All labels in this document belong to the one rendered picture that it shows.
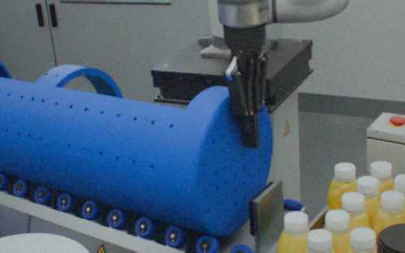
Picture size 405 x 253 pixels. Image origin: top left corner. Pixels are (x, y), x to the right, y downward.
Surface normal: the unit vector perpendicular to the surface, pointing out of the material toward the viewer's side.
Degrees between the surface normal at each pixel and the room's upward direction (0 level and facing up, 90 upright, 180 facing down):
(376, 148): 90
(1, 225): 70
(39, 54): 90
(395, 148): 90
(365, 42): 90
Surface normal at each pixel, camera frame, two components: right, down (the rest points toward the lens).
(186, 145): -0.51, -0.26
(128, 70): -0.45, 0.37
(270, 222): 0.82, 0.15
